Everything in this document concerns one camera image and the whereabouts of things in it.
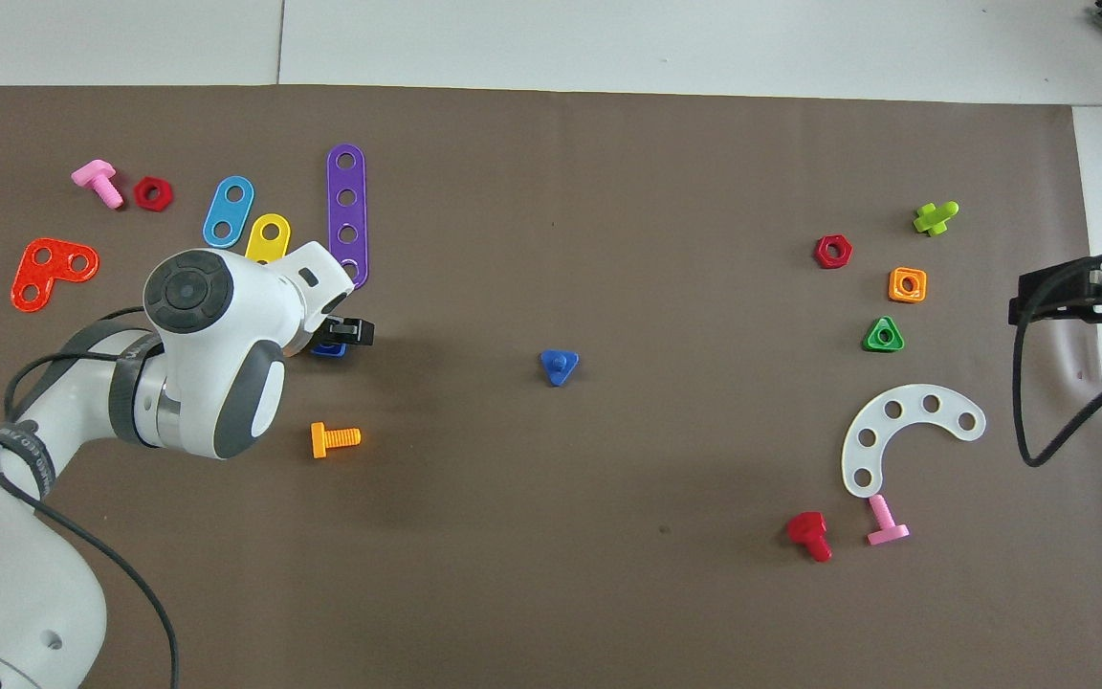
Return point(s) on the orange plastic screw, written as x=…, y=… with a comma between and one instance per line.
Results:
x=321, y=440

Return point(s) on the pink plastic screw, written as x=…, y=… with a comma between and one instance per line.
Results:
x=881, y=517
x=92, y=174

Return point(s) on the lime green cross-head screw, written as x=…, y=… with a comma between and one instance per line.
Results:
x=934, y=220

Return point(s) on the yellow three-hole strip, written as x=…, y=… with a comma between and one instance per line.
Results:
x=259, y=251

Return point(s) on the red hexagonal nut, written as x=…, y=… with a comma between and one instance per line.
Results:
x=821, y=252
x=142, y=193

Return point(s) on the blue square nut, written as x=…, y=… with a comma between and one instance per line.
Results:
x=326, y=350

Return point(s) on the purple four-hole strip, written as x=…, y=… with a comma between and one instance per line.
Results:
x=347, y=215

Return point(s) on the orange heart-shaped plate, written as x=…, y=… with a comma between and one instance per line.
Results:
x=55, y=273

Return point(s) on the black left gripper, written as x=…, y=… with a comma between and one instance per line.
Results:
x=352, y=332

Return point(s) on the brown paper table mat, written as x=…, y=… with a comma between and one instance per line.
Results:
x=551, y=574

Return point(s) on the orange square nut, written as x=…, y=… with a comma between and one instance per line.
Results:
x=894, y=285

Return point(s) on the red plastic screw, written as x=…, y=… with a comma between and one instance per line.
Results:
x=807, y=528

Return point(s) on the green triangle nut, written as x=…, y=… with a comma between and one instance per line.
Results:
x=871, y=343

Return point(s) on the blue triangle-head screw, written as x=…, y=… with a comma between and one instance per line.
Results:
x=559, y=373

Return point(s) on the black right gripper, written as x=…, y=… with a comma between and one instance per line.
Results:
x=1068, y=292

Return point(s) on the blue two-hole strip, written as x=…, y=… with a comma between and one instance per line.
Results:
x=229, y=212

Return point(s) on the white curved perforated strip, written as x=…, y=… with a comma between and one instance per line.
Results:
x=878, y=423

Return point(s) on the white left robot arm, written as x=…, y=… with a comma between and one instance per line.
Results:
x=207, y=383

